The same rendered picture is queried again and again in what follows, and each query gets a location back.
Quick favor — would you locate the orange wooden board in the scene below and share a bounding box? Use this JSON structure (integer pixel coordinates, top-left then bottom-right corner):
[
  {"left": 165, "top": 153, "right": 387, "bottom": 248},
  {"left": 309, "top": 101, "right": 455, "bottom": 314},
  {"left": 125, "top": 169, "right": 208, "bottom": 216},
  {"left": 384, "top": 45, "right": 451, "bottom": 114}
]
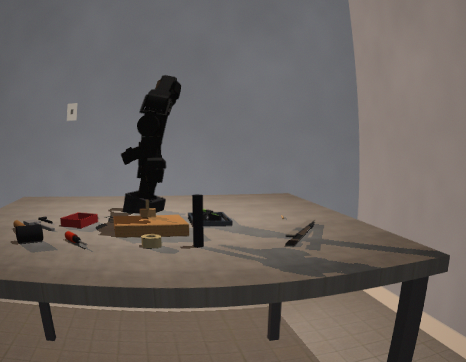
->
[{"left": 114, "top": 215, "right": 189, "bottom": 237}]

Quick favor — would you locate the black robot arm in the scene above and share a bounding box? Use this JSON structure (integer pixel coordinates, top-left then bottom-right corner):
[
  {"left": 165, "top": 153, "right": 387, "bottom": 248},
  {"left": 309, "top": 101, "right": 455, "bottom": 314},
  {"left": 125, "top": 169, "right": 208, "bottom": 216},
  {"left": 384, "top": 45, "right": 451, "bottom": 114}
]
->
[{"left": 121, "top": 75, "right": 181, "bottom": 200}]

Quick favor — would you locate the red-handled screwdriver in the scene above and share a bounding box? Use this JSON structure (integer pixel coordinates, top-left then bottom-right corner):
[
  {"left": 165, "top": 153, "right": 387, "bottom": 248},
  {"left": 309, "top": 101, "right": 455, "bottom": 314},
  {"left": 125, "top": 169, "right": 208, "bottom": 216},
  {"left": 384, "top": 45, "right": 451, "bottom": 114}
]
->
[{"left": 65, "top": 231, "right": 88, "bottom": 245}]

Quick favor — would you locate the black mallet with wooden handle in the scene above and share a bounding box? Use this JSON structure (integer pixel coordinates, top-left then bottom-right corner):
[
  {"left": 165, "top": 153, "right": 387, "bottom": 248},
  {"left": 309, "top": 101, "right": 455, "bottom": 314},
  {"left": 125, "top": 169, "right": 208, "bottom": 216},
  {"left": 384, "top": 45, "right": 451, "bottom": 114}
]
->
[{"left": 13, "top": 220, "right": 43, "bottom": 243}]

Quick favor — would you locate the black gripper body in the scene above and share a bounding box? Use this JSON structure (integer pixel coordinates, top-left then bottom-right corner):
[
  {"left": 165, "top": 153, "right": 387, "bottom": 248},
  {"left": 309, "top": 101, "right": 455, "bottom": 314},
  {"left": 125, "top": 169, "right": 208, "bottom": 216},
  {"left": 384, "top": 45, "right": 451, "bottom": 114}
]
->
[{"left": 139, "top": 136, "right": 166, "bottom": 169}]

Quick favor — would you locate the red open tray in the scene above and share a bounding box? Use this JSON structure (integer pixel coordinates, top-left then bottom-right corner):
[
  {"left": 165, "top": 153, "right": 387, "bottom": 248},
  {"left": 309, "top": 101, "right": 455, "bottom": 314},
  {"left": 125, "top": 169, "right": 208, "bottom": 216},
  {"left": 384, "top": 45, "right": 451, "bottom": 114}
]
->
[{"left": 60, "top": 213, "right": 98, "bottom": 228}]

